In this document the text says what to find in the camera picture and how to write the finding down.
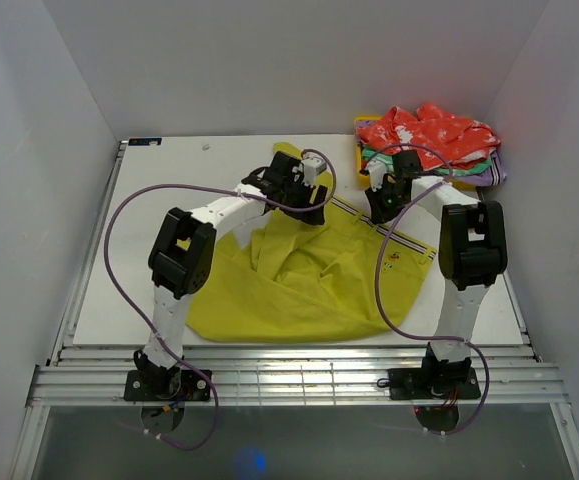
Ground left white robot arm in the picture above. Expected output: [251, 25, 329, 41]
[134, 149, 332, 400]

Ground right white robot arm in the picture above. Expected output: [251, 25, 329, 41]
[361, 145, 508, 397]

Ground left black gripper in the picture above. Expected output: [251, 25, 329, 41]
[278, 176, 325, 225]

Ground red white patterned garment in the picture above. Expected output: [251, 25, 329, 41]
[355, 102, 501, 171]

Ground green folded garment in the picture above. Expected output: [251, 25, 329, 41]
[360, 147, 496, 177]

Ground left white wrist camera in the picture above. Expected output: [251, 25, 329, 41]
[301, 154, 327, 187]

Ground yellow plastic tray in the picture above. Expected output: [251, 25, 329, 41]
[352, 115, 478, 190]

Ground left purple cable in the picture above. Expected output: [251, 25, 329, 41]
[104, 147, 338, 450]

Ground purple striped garment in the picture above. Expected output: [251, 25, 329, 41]
[354, 116, 506, 191]

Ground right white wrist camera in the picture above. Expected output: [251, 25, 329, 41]
[358, 159, 388, 191]

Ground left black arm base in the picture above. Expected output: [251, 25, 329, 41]
[123, 369, 211, 403]

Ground yellow-green trousers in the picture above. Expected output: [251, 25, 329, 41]
[184, 141, 438, 344]

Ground blue label sticker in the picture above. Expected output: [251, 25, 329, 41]
[127, 137, 162, 147]

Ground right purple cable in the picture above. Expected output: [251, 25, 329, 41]
[361, 142, 490, 437]

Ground purple cable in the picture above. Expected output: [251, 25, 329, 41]
[361, 142, 490, 437]
[104, 147, 338, 450]

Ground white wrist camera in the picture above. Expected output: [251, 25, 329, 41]
[301, 154, 327, 187]
[358, 159, 388, 191]

